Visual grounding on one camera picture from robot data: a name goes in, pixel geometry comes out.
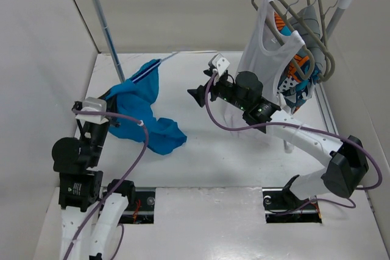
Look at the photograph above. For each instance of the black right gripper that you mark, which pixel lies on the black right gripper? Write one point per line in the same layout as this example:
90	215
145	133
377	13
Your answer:
199	94

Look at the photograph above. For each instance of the light blue wire hanger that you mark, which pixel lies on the light blue wire hanger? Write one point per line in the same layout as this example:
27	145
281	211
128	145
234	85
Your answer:
142	73

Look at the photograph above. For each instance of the blue t shirt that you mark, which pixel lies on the blue t shirt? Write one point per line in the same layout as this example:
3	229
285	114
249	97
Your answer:
135	100

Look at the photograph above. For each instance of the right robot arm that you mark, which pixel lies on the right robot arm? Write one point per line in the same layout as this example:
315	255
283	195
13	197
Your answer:
344	160

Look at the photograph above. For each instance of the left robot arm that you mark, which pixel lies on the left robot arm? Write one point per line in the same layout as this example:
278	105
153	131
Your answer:
90	216

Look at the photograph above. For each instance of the grey velvet hanger middle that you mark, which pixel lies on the grey velvet hanger middle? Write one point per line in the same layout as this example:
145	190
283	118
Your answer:
329	67

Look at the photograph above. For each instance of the grey velvet hanger rear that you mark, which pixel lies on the grey velvet hanger rear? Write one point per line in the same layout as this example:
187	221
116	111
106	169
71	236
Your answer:
322	15

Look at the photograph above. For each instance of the white mesh tank top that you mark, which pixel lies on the white mesh tank top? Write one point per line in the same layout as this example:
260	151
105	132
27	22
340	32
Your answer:
266	54

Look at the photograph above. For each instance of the orange blue patterned garment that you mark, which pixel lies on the orange blue patterned garment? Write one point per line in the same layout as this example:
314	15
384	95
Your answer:
295	90

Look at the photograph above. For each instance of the grey garment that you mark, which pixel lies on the grey garment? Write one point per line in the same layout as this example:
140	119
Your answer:
310	18

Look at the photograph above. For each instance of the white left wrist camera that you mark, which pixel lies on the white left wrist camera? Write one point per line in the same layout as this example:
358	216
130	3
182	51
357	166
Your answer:
92	104

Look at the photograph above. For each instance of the aluminium rail right side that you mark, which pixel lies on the aluminium rail right side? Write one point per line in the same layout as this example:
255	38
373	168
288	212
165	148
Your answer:
325	109

